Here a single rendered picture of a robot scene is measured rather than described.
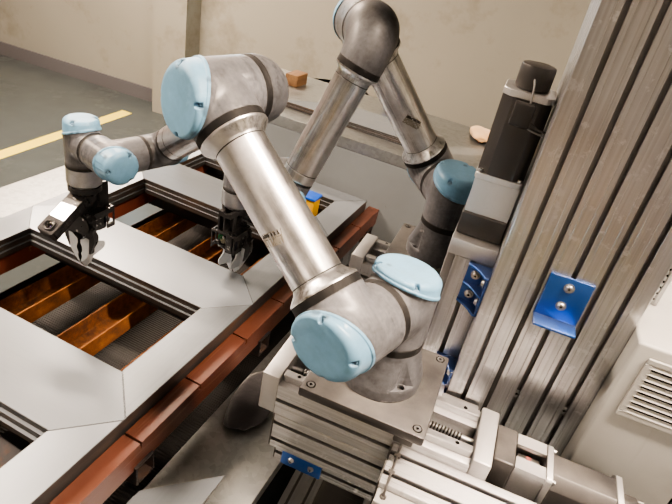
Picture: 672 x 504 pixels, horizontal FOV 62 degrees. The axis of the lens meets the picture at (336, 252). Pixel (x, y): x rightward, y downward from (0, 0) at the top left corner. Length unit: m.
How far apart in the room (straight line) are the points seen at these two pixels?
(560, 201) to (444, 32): 3.36
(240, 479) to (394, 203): 1.15
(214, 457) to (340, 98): 0.81
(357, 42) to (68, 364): 0.86
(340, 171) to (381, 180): 0.16
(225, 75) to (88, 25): 4.85
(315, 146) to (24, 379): 0.73
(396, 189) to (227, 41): 3.09
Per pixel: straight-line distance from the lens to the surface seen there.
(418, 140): 1.39
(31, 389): 1.24
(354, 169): 2.07
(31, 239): 1.73
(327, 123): 1.18
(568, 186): 0.95
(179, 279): 1.49
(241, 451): 1.33
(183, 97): 0.87
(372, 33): 1.16
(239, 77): 0.89
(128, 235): 1.67
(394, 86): 1.33
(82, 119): 1.30
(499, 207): 1.06
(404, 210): 2.05
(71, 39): 5.87
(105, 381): 1.23
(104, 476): 1.12
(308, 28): 4.55
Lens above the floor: 1.72
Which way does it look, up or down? 31 degrees down
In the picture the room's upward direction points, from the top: 12 degrees clockwise
